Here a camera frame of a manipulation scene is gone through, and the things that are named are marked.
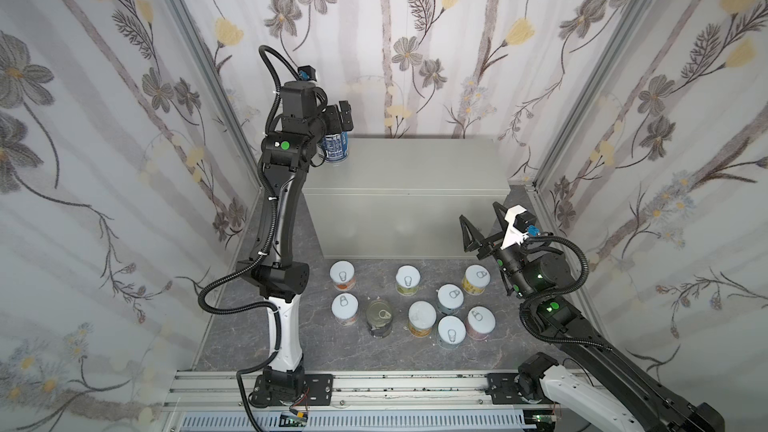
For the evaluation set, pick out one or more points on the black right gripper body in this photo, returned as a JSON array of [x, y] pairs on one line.
[[491, 244]]

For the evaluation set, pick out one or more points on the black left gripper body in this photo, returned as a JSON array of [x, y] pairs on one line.
[[335, 121]]

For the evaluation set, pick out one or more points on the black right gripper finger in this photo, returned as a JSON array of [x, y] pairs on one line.
[[473, 239], [500, 212]]

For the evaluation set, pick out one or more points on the blue labelled tall can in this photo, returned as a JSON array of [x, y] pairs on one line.
[[336, 147]]

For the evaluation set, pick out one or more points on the white lid yellow-orange can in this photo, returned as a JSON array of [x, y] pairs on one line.
[[421, 318]]

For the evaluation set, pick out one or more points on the dark labelled tall can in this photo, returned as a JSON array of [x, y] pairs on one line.
[[379, 318]]

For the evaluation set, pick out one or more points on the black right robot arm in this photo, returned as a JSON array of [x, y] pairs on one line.
[[543, 269]]

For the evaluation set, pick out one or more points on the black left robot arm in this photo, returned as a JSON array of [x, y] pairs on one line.
[[287, 152]]

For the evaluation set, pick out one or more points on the white lid yellow can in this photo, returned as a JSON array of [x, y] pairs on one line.
[[476, 279]]

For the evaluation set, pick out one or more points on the white lid teal can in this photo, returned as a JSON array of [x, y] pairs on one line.
[[450, 299]]

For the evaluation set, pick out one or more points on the white lid pink-red can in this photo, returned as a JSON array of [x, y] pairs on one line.
[[480, 323]]

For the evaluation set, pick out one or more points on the white lid green can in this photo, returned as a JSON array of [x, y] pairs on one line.
[[408, 279]]

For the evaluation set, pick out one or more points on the grey metal cabinet box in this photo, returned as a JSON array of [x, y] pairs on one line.
[[403, 198]]

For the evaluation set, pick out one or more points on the white lid light-blue can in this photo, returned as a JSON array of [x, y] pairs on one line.
[[451, 332]]

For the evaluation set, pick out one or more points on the white lid orange can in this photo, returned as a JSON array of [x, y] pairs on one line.
[[342, 274]]

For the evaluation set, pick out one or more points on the white lid pink can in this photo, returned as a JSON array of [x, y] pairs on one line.
[[345, 308]]

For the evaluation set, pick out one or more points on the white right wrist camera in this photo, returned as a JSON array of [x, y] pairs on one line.
[[521, 225]]

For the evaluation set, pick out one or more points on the white slotted cable duct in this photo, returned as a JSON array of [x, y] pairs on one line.
[[409, 420]]

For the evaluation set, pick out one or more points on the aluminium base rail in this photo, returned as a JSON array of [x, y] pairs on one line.
[[215, 401]]

